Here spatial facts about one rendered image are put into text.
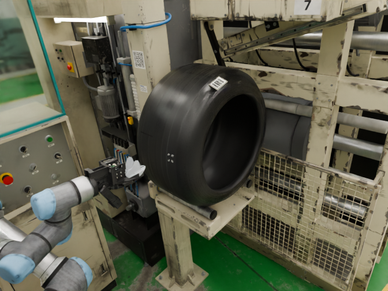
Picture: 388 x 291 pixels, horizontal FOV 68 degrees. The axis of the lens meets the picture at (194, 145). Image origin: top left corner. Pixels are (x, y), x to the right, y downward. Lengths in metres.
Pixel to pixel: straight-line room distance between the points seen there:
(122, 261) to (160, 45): 1.65
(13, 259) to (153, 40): 0.92
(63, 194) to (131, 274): 1.51
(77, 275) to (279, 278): 1.45
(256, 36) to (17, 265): 1.19
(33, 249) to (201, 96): 0.67
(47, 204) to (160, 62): 0.77
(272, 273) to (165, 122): 1.51
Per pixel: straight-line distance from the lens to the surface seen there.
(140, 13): 1.27
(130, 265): 2.37
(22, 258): 0.88
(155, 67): 1.31
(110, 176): 0.93
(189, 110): 1.00
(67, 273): 1.17
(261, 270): 2.26
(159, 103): 1.09
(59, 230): 0.93
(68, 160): 1.65
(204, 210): 1.29
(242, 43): 1.43
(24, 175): 1.59
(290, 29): 1.30
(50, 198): 0.87
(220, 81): 1.06
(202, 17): 1.38
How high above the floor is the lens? 1.77
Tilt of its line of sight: 29 degrees down
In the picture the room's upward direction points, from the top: 5 degrees counter-clockwise
